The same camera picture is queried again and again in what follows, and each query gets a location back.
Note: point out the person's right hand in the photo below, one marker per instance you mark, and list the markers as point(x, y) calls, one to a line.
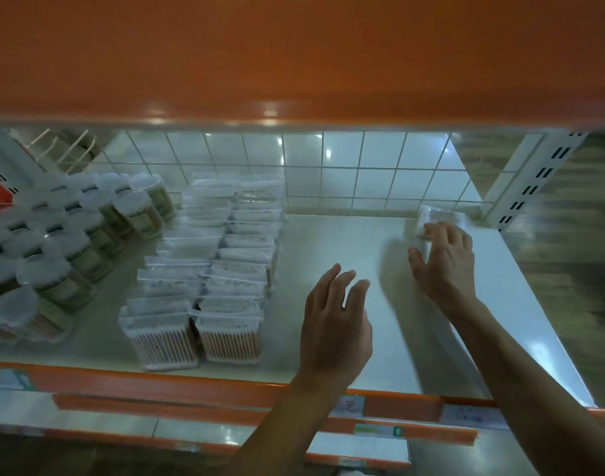
point(449, 272)

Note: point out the person's left hand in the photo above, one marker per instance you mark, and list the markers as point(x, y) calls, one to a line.
point(334, 342)

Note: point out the white shelf orange rail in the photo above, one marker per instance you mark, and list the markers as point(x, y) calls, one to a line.
point(332, 242)

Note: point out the white shelf board orange rim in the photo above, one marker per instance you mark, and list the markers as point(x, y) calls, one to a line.
point(59, 411)
point(158, 408)
point(357, 448)
point(302, 54)

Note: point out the person's right forearm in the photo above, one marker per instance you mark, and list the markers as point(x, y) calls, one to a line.
point(530, 381)

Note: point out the person's left forearm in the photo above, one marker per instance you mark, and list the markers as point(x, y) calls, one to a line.
point(282, 431)

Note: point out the narrow green price label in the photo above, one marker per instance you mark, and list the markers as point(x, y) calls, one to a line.
point(377, 431)

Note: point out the plain white price label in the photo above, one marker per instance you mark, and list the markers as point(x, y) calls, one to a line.
point(471, 416)

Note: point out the price label green arrow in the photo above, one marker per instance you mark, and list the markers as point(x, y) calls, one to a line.
point(5, 380)

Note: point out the white slotted end post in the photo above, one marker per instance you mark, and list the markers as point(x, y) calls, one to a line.
point(540, 178)

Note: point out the white slotted shelf post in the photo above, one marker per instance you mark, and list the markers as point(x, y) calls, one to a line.
point(0, 153)

